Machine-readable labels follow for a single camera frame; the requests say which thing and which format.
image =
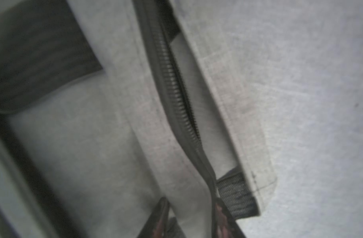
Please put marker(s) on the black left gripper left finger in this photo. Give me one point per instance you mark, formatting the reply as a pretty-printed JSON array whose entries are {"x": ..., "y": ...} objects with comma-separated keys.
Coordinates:
[{"x": 156, "y": 224}]

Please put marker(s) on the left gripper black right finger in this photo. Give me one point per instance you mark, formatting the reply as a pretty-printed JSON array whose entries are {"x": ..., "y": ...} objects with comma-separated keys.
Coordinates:
[{"x": 225, "y": 226}]

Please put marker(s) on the grey laptop bag with strap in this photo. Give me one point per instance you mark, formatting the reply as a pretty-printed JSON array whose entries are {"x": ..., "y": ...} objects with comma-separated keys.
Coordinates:
[{"x": 108, "y": 106}]

